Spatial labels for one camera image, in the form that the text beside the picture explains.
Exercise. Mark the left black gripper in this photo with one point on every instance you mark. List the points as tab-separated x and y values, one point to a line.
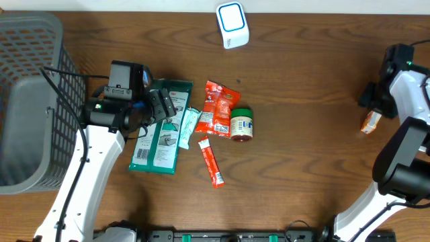
164	106

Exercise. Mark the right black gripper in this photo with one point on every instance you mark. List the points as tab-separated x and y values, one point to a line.
363	100

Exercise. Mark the small orange box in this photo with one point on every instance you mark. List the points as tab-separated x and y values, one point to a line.
370	122

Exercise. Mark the light green wipes pack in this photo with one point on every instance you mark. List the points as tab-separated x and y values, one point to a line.
190	120

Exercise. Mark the red snack bag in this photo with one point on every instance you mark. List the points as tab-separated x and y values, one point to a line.
216	113

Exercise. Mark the green lid jar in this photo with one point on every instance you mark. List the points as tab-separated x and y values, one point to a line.
241	125

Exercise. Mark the red stick sachet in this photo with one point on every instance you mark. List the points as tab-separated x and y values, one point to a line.
211	163

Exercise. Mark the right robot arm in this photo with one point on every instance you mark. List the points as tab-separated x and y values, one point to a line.
399	179

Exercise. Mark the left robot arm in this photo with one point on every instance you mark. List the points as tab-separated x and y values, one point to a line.
125	105

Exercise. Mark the white barcode scanner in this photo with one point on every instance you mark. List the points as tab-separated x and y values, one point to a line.
233	24

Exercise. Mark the grey plastic mesh basket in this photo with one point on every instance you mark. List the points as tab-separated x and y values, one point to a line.
38	134

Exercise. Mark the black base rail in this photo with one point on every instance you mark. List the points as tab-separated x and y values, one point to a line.
124	234

